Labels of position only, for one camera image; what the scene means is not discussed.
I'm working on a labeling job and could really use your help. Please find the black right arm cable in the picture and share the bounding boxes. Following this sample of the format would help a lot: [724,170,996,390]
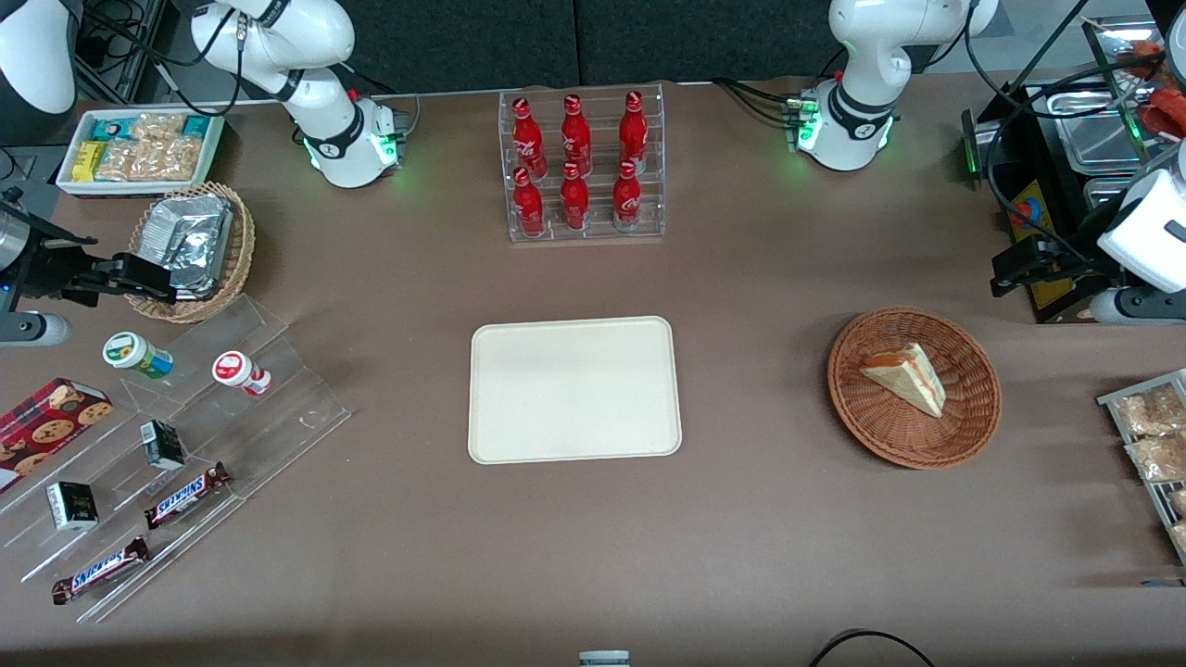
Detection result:
[79,0,246,117]

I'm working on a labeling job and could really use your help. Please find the small clear cracker bag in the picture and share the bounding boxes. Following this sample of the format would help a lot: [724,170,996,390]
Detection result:
[128,113,188,142]

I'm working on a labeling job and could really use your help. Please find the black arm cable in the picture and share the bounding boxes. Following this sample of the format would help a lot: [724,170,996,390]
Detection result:
[79,0,246,117]
[964,0,1127,271]

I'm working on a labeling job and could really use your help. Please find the clear bag of crackers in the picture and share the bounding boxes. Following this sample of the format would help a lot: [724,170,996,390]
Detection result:
[1124,434,1186,483]
[1112,384,1186,436]

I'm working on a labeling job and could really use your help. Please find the grey wire snack rack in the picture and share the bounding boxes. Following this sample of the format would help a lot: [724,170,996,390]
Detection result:
[1097,369,1186,566]

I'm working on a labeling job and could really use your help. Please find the beige plastic tray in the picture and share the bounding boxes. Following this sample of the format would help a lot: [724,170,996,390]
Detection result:
[468,316,684,465]

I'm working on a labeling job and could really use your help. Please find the large clear cracker bag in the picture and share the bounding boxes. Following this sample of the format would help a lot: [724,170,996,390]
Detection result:
[95,137,205,182]

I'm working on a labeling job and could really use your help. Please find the light tan wicker basket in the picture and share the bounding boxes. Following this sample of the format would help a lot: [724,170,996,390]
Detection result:
[125,182,257,324]

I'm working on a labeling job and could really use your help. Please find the red food item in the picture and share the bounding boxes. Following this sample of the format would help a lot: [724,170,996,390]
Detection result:
[1135,83,1186,140]

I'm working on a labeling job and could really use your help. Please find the clear acrylic bottle rack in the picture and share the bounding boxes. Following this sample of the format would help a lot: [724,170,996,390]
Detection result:
[498,82,666,244]

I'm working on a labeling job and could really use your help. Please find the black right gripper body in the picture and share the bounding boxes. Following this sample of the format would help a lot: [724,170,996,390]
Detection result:
[14,215,98,299]

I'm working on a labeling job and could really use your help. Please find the triangular sandwich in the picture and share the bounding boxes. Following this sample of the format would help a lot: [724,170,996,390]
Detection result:
[859,342,947,419]

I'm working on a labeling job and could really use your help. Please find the black looped floor cable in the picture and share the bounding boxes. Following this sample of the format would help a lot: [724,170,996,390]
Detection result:
[809,630,937,667]

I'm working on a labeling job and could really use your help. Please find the white rectangular snack bin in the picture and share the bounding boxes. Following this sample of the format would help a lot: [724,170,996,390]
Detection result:
[56,107,226,197]

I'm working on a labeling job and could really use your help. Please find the brown round wicker basket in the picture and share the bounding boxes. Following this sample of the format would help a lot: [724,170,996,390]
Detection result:
[827,307,1003,470]

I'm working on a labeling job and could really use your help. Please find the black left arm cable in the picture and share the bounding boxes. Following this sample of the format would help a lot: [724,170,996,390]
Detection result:
[964,0,1127,271]

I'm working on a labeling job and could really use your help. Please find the red lid cup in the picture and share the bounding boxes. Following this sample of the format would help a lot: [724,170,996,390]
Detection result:
[212,350,272,397]

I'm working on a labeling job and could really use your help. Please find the red cola bottle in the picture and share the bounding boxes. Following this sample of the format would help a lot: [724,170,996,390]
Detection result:
[619,91,649,168]
[612,159,642,231]
[561,94,592,177]
[512,167,545,237]
[512,97,548,179]
[560,163,590,231]

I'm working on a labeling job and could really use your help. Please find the red tartan cookie box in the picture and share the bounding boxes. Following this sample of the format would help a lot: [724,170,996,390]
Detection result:
[0,377,115,494]

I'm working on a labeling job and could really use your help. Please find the clear acrylic tiered stand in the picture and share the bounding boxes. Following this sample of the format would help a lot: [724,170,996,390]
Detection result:
[0,295,353,623]

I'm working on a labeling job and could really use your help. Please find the stacked aluminium foil containers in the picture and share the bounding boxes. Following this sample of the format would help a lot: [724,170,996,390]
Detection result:
[137,195,234,299]

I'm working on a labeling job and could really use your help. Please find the black metal background frame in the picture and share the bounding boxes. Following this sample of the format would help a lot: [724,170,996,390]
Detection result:
[76,0,177,105]

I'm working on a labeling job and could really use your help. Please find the green lid cup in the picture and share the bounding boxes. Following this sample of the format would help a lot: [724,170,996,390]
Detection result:
[102,331,174,381]

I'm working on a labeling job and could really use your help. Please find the black base cable bundle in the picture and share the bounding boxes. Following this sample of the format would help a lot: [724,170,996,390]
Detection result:
[712,77,805,126]

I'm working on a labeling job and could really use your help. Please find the brown Snickers bar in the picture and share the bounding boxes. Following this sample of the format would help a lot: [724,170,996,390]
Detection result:
[144,461,233,531]
[51,536,150,606]

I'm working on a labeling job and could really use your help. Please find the small black carton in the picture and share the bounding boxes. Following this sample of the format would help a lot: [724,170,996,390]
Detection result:
[46,481,99,532]
[140,420,186,472]

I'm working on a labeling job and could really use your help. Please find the black food warmer appliance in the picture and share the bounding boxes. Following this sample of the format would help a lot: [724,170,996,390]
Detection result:
[961,14,1186,325]

